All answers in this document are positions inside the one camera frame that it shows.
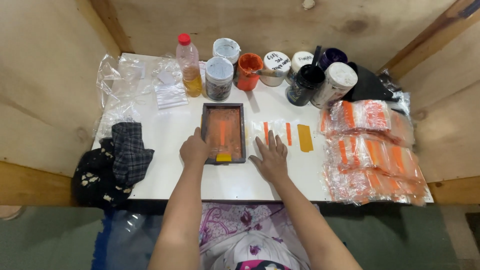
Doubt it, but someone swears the white-lidded paint jar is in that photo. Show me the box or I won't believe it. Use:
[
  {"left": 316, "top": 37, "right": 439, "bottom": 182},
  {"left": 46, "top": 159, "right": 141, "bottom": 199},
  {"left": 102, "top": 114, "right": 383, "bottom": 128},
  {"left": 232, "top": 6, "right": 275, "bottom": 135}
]
[{"left": 212, "top": 37, "right": 242, "bottom": 67}]

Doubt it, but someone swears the black cloth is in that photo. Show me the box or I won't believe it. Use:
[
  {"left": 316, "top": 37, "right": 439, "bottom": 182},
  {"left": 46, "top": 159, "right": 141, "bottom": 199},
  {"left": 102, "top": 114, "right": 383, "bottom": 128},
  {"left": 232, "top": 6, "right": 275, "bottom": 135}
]
[{"left": 343, "top": 61, "right": 401, "bottom": 103}]

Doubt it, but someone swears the yellow tape strip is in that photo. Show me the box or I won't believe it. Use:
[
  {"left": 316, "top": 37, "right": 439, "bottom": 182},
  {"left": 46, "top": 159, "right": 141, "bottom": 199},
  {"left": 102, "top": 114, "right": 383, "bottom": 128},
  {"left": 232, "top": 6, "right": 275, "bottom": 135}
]
[{"left": 297, "top": 124, "right": 314, "bottom": 153}]

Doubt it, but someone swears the dark plaid cloth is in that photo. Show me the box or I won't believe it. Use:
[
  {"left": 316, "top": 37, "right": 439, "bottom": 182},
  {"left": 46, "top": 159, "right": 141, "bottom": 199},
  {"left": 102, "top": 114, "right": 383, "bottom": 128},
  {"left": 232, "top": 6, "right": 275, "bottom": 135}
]
[{"left": 111, "top": 121, "right": 155, "bottom": 188}]

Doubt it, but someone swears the open purple paint jar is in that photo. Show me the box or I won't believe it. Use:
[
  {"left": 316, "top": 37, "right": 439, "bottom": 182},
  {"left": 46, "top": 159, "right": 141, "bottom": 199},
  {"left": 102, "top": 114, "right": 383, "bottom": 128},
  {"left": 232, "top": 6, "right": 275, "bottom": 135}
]
[{"left": 318, "top": 47, "right": 349, "bottom": 72}]

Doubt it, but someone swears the heap of orange-printed plastic bags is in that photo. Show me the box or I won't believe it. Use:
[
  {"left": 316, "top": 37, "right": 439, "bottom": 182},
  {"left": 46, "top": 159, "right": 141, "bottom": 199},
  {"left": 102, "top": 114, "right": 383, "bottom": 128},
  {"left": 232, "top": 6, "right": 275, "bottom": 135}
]
[{"left": 318, "top": 99, "right": 429, "bottom": 206}]

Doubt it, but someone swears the red-capped oil bottle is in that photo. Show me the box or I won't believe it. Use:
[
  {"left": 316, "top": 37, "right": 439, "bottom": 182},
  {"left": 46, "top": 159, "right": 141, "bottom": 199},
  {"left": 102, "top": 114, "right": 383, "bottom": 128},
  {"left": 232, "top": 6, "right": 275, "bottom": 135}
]
[{"left": 176, "top": 33, "right": 203, "bottom": 98}]

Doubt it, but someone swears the person's right hand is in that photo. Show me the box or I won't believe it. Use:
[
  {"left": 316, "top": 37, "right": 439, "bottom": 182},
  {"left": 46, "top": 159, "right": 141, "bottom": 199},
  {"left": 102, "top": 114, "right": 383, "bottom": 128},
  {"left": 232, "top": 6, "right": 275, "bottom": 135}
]
[{"left": 248, "top": 130, "right": 290, "bottom": 185}]

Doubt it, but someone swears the person's floral clothing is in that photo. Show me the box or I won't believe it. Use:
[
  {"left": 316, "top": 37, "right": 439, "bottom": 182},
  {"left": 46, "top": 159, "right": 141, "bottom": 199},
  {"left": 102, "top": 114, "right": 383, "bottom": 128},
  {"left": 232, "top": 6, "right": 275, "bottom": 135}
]
[{"left": 198, "top": 202, "right": 320, "bottom": 270}]

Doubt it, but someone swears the person's left hand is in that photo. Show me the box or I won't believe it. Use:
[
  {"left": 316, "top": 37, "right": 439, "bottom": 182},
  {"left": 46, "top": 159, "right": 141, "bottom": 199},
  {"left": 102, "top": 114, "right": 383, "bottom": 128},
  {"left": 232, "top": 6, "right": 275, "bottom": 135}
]
[{"left": 179, "top": 127, "right": 211, "bottom": 170}]

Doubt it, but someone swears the small white jar, handwritten lid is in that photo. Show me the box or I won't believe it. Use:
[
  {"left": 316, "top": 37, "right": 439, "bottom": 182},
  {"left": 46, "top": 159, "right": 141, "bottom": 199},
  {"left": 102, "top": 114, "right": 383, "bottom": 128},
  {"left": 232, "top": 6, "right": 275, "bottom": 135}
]
[{"left": 284, "top": 51, "right": 314, "bottom": 85}]

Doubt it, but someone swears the heap of clear plastic bags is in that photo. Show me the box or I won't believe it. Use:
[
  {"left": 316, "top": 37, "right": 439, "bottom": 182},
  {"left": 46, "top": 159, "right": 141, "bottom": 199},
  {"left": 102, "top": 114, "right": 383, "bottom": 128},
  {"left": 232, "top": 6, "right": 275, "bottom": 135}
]
[{"left": 92, "top": 53, "right": 188, "bottom": 140}]

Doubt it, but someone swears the clear orange-striped plastic bag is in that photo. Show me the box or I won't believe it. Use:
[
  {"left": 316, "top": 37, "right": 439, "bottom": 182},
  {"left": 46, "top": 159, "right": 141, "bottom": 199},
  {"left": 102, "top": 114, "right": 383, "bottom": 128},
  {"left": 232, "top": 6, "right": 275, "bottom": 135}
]
[{"left": 249, "top": 119, "right": 298, "bottom": 148}]

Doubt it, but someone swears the open orange paint jar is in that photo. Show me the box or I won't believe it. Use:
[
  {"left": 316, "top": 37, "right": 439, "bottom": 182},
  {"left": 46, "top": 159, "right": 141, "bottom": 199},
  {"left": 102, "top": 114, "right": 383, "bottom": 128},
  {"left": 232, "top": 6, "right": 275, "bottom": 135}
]
[{"left": 235, "top": 52, "right": 265, "bottom": 92}]

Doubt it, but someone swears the crumpled clear plastic wrap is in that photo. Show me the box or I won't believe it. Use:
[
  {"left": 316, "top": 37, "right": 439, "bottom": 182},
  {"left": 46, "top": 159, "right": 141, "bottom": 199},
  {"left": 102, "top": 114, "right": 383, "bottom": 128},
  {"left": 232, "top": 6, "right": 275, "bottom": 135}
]
[{"left": 377, "top": 70, "right": 412, "bottom": 115}]

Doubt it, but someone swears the black stirring stick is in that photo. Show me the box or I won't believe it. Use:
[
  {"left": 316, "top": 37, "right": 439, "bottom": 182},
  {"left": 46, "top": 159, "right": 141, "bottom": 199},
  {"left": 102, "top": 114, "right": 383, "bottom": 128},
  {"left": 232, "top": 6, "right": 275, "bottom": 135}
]
[{"left": 310, "top": 45, "right": 323, "bottom": 74}]

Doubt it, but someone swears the wide white jar, handwritten lid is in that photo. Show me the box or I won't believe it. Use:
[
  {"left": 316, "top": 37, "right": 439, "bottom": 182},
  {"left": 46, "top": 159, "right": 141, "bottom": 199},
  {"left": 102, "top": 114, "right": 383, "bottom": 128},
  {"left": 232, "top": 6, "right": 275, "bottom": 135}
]
[{"left": 259, "top": 51, "right": 292, "bottom": 88}]

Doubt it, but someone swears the white paint-smeared jar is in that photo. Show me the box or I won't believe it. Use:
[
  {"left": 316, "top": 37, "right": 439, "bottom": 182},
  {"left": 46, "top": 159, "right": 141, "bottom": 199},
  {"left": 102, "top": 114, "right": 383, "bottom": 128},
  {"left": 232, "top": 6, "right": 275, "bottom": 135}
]
[{"left": 311, "top": 62, "right": 359, "bottom": 110}]

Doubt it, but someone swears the white-lidded jar, dark label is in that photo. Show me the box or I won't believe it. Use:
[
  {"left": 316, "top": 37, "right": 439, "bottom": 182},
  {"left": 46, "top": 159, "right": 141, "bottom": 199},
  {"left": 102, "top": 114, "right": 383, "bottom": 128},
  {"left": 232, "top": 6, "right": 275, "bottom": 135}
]
[{"left": 204, "top": 56, "right": 235, "bottom": 103}]

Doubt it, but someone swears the open black paint jar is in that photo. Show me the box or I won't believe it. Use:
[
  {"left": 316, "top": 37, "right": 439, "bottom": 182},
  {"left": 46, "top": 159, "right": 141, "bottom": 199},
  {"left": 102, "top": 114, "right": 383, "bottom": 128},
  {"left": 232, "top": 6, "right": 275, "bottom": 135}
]
[{"left": 285, "top": 64, "right": 326, "bottom": 107}]

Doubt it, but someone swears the dark wooden screen printing frame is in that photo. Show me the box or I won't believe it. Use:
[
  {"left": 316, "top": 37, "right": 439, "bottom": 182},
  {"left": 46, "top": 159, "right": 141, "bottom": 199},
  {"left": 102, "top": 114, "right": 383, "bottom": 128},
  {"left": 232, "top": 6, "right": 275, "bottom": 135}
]
[{"left": 201, "top": 103, "right": 247, "bottom": 165}]

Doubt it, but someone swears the black paint-stained rag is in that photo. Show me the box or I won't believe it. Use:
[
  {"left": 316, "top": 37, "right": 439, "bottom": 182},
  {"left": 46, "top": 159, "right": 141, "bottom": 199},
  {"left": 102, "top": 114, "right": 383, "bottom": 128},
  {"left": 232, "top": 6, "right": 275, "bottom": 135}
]
[{"left": 71, "top": 137, "right": 134, "bottom": 208}]

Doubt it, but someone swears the stack of small zip bags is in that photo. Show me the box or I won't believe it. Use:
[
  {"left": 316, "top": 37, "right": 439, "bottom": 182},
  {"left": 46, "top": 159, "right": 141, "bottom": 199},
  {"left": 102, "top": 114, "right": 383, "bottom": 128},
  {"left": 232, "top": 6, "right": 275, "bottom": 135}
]
[{"left": 154, "top": 82, "right": 189, "bottom": 110}]

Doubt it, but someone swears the wooden-handled paint spatula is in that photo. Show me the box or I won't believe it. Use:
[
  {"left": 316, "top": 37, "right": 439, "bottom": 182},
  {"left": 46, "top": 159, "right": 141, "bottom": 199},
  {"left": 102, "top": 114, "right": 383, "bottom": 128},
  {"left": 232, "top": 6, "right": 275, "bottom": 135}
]
[{"left": 251, "top": 68, "right": 288, "bottom": 78}]

